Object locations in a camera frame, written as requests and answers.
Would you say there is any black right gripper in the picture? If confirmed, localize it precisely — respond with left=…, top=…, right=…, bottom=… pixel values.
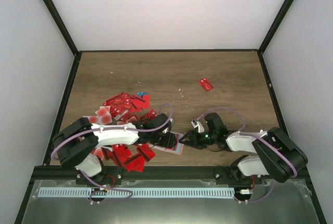
left=179, top=129, right=217, bottom=150

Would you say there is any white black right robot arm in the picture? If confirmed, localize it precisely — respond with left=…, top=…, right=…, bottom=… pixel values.
left=179, top=112, right=308, bottom=184

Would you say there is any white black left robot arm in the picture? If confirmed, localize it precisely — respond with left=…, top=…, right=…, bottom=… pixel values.
left=50, top=113, right=177, bottom=185

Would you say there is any blue card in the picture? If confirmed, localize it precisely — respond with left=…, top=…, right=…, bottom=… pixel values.
left=137, top=92, right=148, bottom=97

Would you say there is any pile of red cards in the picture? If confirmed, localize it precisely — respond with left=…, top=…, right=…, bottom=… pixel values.
left=87, top=92, right=157, bottom=172

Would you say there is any lone red VIP card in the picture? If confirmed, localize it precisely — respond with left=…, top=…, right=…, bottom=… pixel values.
left=198, top=77, right=214, bottom=91

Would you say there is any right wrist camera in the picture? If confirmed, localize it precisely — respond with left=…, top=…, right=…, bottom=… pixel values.
left=191, top=119, right=204, bottom=133

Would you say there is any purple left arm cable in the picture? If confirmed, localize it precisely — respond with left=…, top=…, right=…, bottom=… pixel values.
left=50, top=103, right=174, bottom=205

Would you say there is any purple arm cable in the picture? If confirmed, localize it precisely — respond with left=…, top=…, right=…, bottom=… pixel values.
left=50, top=103, right=174, bottom=205
left=194, top=107, right=299, bottom=204

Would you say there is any light blue slotted cable duct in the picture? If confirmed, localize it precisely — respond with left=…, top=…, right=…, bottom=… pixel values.
left=37, top=187, right=235, bottom=199

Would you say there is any black enclosure frame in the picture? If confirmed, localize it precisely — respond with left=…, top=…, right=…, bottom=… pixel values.
left=12, top=0, right=333, bottom=224

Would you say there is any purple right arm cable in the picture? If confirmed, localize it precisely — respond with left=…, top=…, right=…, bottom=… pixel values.
left=194, top=107, right=299, bottom=204

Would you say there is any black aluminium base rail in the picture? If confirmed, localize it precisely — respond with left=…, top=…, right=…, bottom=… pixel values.
left=33, top=165, right=308, bottom=186

